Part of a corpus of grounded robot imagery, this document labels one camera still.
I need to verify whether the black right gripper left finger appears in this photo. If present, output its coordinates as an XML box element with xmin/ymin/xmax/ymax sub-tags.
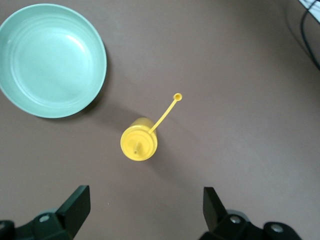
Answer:
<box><xmin>0</xmin><ymin>184</ymin><xmax>91</xmax><ymax>240</ymax></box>

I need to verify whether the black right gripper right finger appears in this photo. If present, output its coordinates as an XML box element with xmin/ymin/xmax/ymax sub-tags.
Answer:
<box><xmin>199</xmin><ymin>186</ymin><xmax>301</xmax><ymax>240</ymax></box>

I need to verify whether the yellow mustard squeeze bottle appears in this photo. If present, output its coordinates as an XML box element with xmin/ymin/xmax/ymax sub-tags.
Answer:
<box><xmin>120</xmin><ymin>92</ymin><xmax>184</xmax><ymax>162</ymax></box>

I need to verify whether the green plate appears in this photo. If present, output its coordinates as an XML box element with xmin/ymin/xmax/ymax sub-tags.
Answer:
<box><xmin>0</xmin><ymin>3</ymin><xmax>108</xmax><ymax>119</ymax></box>

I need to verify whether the black cable loop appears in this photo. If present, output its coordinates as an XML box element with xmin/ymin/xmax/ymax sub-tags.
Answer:
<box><xmin>298</xmin><ymin>0</ymin><xmax>320</xmax><ymax>71</ymax></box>

